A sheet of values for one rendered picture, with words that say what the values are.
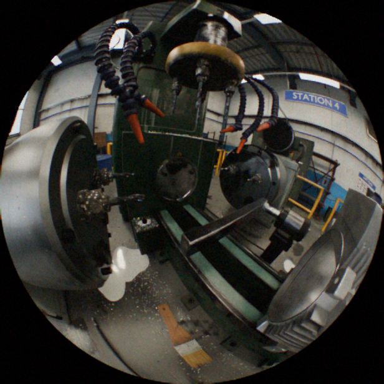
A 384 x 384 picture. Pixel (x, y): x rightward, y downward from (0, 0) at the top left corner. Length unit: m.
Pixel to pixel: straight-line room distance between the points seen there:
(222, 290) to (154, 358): 0.24
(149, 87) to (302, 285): 0.65
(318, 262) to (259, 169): 0.30
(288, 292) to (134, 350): 0.34
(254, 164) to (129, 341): 0.59
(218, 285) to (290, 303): 0.15
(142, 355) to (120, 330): 0.08
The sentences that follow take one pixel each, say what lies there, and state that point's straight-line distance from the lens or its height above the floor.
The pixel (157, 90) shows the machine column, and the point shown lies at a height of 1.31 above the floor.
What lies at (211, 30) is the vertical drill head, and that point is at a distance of 0.39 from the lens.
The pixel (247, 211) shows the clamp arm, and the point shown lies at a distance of 0.22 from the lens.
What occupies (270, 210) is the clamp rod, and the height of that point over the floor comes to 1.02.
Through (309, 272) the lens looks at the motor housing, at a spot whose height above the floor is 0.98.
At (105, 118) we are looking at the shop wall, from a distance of 5.53.
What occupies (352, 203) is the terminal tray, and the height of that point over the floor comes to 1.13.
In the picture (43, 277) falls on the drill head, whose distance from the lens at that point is 0.15.
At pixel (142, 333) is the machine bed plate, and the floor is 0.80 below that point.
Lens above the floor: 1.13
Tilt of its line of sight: 25 degrees down
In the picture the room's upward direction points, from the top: 9 degrees clockwise
